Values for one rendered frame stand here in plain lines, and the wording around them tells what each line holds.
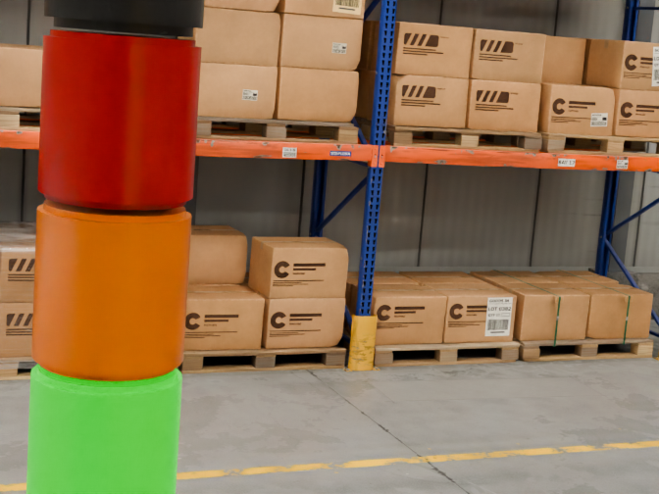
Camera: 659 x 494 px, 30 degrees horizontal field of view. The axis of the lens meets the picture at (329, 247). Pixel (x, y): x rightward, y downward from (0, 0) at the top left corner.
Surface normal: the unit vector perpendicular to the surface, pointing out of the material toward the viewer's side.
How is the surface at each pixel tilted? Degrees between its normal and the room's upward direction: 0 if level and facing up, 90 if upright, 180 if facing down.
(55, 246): 90
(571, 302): 89
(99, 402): 90
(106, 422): 90
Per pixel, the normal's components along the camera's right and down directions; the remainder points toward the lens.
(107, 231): 0.17, 0.18
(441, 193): 0.37, 0.18
